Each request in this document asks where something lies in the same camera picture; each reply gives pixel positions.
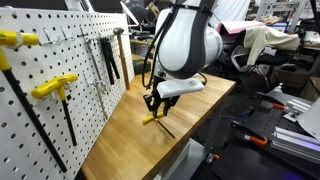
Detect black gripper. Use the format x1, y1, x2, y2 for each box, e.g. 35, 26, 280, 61
143, 76, 180, 118

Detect small yellow T-handle wrench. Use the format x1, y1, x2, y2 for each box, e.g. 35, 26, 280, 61
142, 112, 175, 138

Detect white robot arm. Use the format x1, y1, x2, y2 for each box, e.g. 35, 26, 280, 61
143, 0, 223, 115

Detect short silver combination wrench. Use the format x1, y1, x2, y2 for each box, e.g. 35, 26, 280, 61
83, 72, 108, 122

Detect long silver combination wrench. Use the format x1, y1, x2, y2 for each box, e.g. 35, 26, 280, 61
77, 27, 107, 94

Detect aluminium extrusion bars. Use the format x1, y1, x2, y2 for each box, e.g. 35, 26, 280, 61
270, 127, 320, 165

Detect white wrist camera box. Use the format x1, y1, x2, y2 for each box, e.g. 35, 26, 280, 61
157, 78, 204, 98

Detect wooden handle hammer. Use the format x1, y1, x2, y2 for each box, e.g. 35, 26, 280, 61
113, 28, 130, 90

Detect orange handled clamp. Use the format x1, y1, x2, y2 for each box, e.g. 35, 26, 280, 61
231, 121, 268, 146

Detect white pegboard wall organizer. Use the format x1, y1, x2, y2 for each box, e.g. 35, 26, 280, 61
0, 7, 133, 180

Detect middle yellow T-handle wrench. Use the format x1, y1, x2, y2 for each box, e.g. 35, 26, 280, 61
31, 74, 78, 146

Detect large yellow T-handle wrench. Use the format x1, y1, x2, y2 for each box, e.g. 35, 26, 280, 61
0, 30, 67, 172

